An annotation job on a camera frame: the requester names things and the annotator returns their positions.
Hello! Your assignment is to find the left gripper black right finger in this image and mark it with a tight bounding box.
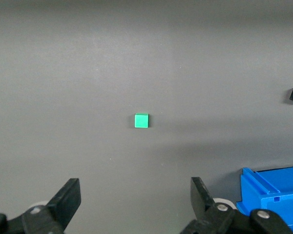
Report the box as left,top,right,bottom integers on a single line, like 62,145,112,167
179,176,293,234

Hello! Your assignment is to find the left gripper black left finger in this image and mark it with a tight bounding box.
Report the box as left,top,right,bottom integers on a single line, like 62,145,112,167
0,177,82,234

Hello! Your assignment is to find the small green cube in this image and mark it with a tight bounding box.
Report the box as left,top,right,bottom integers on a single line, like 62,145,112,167
133,113,149,129

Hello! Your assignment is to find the blue plastic storage bin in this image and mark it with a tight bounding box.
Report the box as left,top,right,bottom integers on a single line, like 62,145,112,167
236,165,293,234

